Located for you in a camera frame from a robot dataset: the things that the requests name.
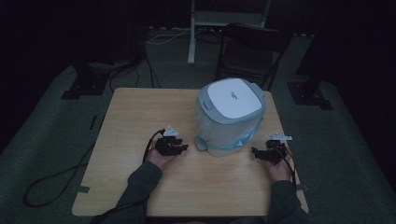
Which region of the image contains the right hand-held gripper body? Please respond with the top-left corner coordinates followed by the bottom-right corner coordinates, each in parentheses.
top-left (257, 133), bottom-right (293, 165)

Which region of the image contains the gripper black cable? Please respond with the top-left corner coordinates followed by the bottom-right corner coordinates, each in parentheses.
top-left (272, 145), bottom-right (297, 188)
top-left (23, 128), bottom-right (166, 224)

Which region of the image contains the black floor cable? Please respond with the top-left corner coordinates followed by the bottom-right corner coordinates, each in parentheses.
top-left (107, 49), bottom-right (162, 93)

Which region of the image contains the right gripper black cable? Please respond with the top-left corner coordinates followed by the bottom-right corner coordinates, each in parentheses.
top-left (272, 145), bottom-right (297, 188)

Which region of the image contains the white pedal trash can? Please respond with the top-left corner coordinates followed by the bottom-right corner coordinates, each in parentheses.
top-left (193, 77), bottom-right (267, 158)

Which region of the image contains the person's left hand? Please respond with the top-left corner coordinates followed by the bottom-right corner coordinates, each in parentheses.
top-left (146, 147), bottom-right (176, 171)

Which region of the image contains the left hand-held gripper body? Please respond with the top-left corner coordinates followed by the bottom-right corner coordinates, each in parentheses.
top-left (154, 125), bottom-right (183, 157)

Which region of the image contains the person's right hand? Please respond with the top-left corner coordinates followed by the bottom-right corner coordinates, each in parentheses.
top-left (266, 147), bottom-right (295, 182)

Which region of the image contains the blue trash bag liner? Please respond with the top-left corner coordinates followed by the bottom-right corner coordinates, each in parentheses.
top-left (214, 117), bottom-right (264, 150)

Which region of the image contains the white metal stand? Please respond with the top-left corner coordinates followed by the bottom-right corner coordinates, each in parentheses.
top-left (187, 0), bottom-right (273, 65)

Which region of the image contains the black stand base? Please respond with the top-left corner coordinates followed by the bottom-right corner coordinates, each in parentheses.
top-left (61, 61), bottom-right (110, 101)
top-left (287, 79), bottom-right (334, 111)

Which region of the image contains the black folding chair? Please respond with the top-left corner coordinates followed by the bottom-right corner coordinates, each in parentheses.
top-left (214, 22), bottom-right (289, 91)

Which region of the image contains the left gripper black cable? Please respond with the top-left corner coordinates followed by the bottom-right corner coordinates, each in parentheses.
top-left (23, 128), bottom-right (166, 224)

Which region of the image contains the white floor cable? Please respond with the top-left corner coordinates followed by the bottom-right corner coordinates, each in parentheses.
top-left (145, 27), bottom-right (206, 46)

